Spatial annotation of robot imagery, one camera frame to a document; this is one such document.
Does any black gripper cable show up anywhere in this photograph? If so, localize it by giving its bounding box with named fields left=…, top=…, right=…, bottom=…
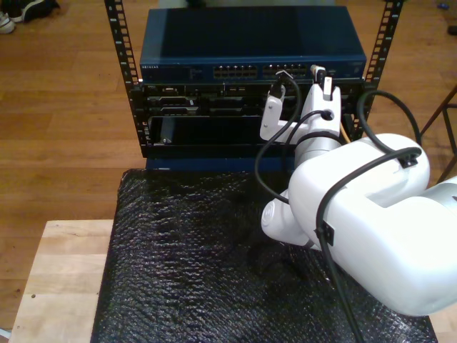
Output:
left=254, top=109, right=335, bottom=204

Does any white shoe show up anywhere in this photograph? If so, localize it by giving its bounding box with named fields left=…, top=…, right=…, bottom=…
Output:
left=0, top=11, right=17, bottom=35

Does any blue network switch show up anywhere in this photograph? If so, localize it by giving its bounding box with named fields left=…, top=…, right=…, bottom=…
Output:
left=139, top=6, right=368, bottom=84

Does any dark wooden chair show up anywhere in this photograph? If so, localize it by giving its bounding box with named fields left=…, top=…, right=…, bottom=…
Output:
left=418, top=84, right=457, bottom=184

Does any dark sneaker white sole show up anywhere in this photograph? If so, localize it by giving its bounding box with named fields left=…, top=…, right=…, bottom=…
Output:
left=21, top=0, right=61, bottom=23
left=6, top=0, right=26, bottom=23

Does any black open equipment rack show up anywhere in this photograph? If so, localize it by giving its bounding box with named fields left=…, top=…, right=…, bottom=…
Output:
left=103, top=0, right=407, bottom=160

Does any black bubble wrap mat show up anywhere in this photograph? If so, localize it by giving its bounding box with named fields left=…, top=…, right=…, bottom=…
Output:
left=89, top=167, right=439, bottom=343

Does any black camera cable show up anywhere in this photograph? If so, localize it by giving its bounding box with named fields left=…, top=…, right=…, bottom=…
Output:
left=268, top=70, right=301, bottom=172

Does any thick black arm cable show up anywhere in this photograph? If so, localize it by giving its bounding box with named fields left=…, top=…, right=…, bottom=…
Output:
left=313, top=89, right=424, bottom=343

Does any yellow network cable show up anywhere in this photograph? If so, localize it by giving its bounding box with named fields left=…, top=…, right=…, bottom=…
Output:
left=309, top=64, right=353, bottom=146

